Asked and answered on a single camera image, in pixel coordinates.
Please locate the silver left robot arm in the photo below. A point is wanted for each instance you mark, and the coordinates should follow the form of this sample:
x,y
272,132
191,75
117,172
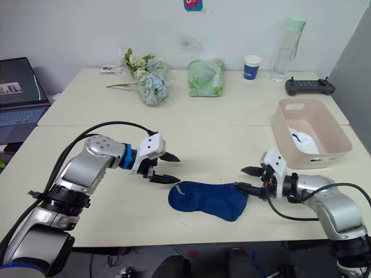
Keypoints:
x,y
87,171

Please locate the clear bottle green lid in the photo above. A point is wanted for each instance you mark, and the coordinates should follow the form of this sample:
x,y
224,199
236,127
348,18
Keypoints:
x,y
281,63

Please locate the white sock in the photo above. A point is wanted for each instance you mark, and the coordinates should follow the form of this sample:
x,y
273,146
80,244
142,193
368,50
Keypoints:
x,y
307,144

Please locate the dark rounded shape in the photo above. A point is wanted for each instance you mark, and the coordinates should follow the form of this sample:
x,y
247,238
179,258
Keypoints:
x,y
243,265
172,267

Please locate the pink plastic container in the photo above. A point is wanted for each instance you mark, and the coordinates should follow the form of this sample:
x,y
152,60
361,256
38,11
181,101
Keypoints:
x,y
285,127

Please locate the blue white paper cup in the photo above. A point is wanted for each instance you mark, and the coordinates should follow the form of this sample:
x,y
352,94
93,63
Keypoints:
x,y
250,71

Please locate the small clear label packet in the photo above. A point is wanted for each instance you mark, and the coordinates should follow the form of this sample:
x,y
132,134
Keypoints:
x,y
108,68

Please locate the green floral wrapped package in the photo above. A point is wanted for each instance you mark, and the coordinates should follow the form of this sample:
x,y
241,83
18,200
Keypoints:
x,y
205,78

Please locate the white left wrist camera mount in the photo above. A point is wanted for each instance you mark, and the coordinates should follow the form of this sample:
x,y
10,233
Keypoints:
x,y
150,144

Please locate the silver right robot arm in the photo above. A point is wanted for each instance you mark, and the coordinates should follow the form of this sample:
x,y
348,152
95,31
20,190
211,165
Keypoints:
x,y
339,208

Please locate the black handheld controller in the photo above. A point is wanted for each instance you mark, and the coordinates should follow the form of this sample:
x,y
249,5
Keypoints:
x,y
308,86

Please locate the blue hydrangea bouquet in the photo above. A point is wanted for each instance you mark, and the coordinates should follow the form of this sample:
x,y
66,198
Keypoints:
x,y
153,87

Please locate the blue red wall sticker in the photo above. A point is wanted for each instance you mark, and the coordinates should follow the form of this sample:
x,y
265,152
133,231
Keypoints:
x,y
192,5

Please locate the blue sock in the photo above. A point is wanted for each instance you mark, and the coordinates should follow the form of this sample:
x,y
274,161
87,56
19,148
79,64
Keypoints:
x,y
214,192
229,215

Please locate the grey partition panel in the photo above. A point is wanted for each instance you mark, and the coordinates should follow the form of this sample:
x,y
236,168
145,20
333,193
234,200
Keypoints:
x,y
356,72

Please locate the white green flower bouquet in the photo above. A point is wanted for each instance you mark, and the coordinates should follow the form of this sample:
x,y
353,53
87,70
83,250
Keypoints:
x,y
136,60

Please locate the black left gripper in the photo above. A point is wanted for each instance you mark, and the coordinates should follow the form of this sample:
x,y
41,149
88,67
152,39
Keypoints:
x,y
146,168

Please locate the dark grey laptop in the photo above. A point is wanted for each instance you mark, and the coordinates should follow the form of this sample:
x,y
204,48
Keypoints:
x,y
17,87

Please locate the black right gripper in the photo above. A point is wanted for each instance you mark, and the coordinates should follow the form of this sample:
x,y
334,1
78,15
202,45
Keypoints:
x,y
268,185

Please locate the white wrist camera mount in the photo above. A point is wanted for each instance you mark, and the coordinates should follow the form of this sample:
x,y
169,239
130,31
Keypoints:
x,y
150,144
276,162

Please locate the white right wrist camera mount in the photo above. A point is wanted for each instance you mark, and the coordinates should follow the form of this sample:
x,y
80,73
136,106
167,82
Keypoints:
x,y
276,162

